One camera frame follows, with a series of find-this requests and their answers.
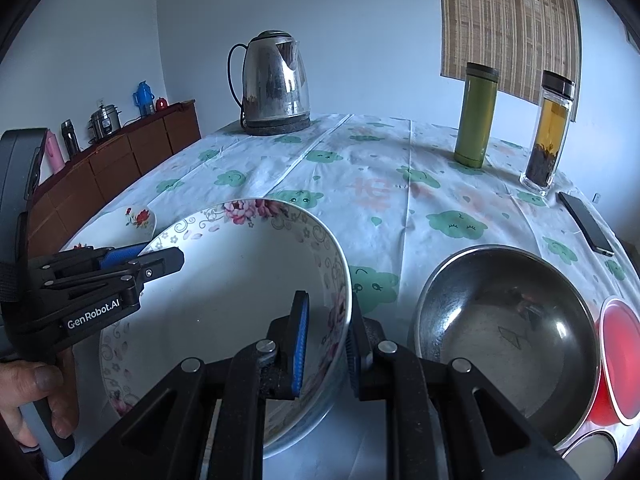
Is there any black smartphone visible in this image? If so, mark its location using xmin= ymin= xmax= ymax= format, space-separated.
xmin=557 ymin=191 xmax=616 ymax=257

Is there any brown wooden sideboard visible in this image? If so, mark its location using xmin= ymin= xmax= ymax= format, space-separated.
xmin=27 ymin=100 xmax=202 ymax=258

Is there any white floral plate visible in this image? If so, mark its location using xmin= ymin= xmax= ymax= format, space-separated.
xmin=62 ymin=205 xmax=157 ymax=253

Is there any pink thermos flask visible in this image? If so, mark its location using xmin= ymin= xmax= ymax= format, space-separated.
xmin=45 ymin=129 xmax=67 ymax=173

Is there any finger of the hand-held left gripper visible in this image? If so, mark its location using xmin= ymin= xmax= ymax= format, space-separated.
xmin=42 ymin=246 xmax=185 ymax=292
xmin=30 ymin=242 xmax=151 ymax=281

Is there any glass tea bottle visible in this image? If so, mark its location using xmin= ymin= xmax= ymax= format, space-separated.
xmin=519 ymin=70 xmax=576 ymax=197

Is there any large floral ceramic bowl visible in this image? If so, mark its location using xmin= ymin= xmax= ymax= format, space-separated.
xmin=98 ymin=199 xmax=353 ymax=458

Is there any blue thermos jug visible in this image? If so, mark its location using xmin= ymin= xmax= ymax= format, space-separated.
xmin=133 ymin=80 xmax=154 ymax=117

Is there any person's left hand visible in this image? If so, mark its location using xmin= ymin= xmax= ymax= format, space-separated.
xmin=0 ymin=350 xmax=81 ymax=448

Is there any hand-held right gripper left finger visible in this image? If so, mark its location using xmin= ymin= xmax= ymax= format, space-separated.
xmin=65 ymin=290 xmax=310 ymax=480

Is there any stainless steel electric kettle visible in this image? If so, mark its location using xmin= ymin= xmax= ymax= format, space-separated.
xmin=227 ymin=30 xmax=311 ymax=128

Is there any silver rice cooker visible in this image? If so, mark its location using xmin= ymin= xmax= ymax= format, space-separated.
xmin=89 ymin=102 xmax=123 ymax=140

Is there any stainless steel bowl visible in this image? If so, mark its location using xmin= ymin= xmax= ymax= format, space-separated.
xmin=412 ymin=245 xmax=601 ymax=451

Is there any green thermos bottle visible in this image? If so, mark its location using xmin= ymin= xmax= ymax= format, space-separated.
xmin=453 ymin=62 xmax=499 ymax=169

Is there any black thermos flask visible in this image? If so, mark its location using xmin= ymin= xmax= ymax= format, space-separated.
xmin=61 ymin=119 xmax=81 ymax=158

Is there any bamboo window blind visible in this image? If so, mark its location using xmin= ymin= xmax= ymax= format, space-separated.
xmin=437 ymin=0 xmax=583 ymax=123

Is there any dark kettle base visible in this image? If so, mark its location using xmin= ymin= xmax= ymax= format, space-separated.
xmin=240 ymin=112 xmax=312 ymax=137

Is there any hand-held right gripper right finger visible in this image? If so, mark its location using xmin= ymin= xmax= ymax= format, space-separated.
xmin=344 ymin=312 xmax=581 ymax=480

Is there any red white-rimmed plastic bowl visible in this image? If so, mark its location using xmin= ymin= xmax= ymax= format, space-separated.
xmin=590 ymin=296 xmax=640 ymax=426

